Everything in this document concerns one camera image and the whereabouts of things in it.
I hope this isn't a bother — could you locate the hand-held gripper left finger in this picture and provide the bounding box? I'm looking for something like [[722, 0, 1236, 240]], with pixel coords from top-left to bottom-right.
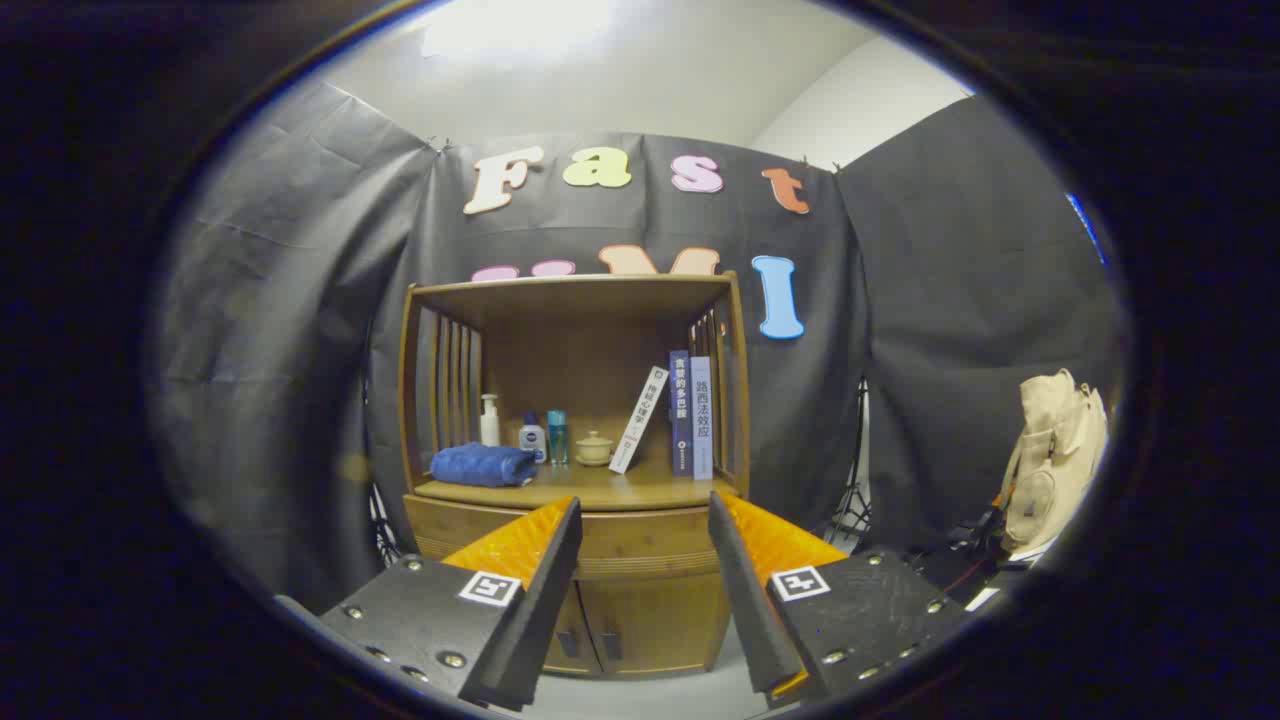
[[318, 497, 584, 713]]

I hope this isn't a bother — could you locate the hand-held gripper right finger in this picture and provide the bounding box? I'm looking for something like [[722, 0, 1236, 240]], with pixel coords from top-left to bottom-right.
[[708, 490, 976, 711]]

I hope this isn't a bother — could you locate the wooden drawer with black knob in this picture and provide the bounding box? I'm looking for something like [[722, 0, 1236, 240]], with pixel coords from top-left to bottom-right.
[[403, 495, 741, 581]]

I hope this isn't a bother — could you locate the wooden cabinet door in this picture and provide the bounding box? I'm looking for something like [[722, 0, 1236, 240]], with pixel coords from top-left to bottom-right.
[[578, 575, 733, 676], [540, 582, 601, 676]]

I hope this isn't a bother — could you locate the wooden countertop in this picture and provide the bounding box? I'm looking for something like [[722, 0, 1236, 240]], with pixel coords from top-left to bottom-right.
[[413, 460, 739, 513]]

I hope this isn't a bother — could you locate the wooden cabinet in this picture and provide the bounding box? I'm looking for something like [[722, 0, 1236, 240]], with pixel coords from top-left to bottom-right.
[[398, 270, 753, 681]]

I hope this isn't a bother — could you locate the black light stand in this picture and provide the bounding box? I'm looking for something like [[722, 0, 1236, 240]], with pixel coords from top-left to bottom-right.
[[830, 380, 871, 546]]

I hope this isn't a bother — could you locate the blue folded towel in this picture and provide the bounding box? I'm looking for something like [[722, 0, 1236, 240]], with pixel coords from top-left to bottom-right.
[[430, 443, 541, 489]]

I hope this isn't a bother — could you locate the pale blue book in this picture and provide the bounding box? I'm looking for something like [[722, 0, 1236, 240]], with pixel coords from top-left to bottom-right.
[[690, 356, 714, 481]]

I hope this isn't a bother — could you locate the dark blue book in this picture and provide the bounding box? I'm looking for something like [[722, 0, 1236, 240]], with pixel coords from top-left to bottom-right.
[[668, 349, 693, 478]]

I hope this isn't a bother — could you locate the white book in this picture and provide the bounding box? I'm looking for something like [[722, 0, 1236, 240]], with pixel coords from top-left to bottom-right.
[[608, 365, 669, 475]]

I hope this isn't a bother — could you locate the beige backpack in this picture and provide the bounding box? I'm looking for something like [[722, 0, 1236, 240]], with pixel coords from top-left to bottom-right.
[[1000, 368, 1109, 551]]

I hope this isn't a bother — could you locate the black backdrop cloth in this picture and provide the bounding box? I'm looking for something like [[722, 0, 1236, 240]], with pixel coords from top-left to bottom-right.
[[150, 80, 1126, 611]]

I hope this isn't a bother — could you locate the tangle of floor cables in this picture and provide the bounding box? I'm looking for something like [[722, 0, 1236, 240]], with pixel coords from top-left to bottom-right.
[[930, 500, 1011, 601]]

